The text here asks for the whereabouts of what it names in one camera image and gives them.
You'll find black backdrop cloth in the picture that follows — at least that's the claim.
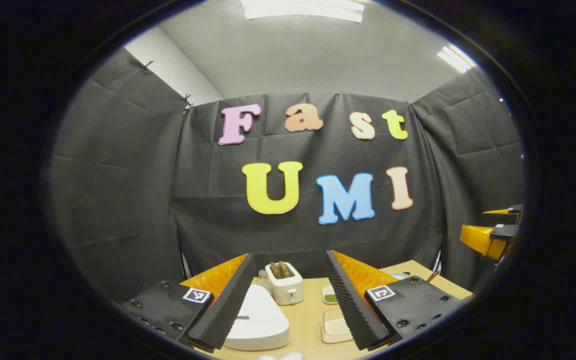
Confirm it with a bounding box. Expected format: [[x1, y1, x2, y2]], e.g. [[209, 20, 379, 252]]
[[48, 47, 526, 303]]

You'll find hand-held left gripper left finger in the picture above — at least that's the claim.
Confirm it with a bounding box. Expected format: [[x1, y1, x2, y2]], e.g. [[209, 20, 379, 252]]
[[120, 252, 257, 353]]

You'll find small ceiling light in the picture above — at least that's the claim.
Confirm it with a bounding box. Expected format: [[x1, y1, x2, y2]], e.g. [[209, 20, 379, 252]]
[[437, 44, 477, 74]]

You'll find clear plastic rice container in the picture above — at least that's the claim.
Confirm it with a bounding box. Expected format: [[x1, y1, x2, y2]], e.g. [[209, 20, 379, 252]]
[[321, 307, 354, 345]]

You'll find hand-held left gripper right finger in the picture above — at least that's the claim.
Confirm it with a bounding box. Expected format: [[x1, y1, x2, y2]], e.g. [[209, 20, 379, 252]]
[[324, 250, 474, 351]]

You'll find white toaster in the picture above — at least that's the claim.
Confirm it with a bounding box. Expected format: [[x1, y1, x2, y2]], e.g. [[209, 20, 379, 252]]
[[265, 261, 304, 306]]

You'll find long ceiling light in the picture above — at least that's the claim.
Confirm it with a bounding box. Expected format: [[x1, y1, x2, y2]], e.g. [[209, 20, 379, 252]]
[[240, 0, 365, 23]]

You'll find white rice cooker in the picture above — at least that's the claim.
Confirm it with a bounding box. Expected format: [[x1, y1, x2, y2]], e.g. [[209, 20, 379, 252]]
[[223, 284, 291, 351]]

